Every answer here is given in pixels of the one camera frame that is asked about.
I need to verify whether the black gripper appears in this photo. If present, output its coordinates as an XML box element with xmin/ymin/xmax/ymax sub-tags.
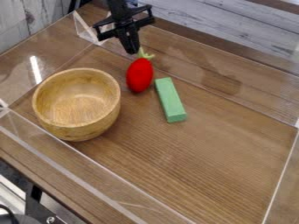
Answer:
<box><xmin>92</xmin><ymin>3</ymin><xmax>155</xmax><ymax>54</ymax></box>

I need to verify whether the red plush strawberry toy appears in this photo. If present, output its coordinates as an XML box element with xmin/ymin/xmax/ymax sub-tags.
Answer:
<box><xmin>126</xmin><ymin>47</ymin><xmax>155</xmax><ymax>93</ymax></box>

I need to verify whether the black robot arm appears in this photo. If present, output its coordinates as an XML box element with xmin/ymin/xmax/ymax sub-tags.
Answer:
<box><xmin>92</xmin><ymin>0</ymin><xmax>155</xmax><ymax>54</ymax></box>

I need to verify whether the wooden bowl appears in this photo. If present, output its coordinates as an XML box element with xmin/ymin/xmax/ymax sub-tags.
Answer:
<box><xmin>32</xmin><ymin>67</ymin><xmax>121</xmax><ymax>142</ymax></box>

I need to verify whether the green rectangular block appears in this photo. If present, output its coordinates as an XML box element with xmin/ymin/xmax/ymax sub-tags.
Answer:
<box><xmin>154</xmin><ymin>77</ymin><xmax>187</xmax><ymax>123</ymax></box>

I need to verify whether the black table leg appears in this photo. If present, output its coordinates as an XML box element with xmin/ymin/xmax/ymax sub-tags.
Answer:
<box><xmin>24</xmin><ymin>184</ymin><xmax>43</xmax><ymax>215</ymax></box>

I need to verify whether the clear acrylic enclosure wall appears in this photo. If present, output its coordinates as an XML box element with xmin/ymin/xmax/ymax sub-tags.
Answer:
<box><xmin>0</xmin><ymin>7</ymin><xmax>299</xmax><ymax>224</ymax></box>

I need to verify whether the black cable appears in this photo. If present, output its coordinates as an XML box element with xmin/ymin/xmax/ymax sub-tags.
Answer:
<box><xmin>0</xmin><ymin>204</ymin><xmax>22</xmax><ymax>224</ymax></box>

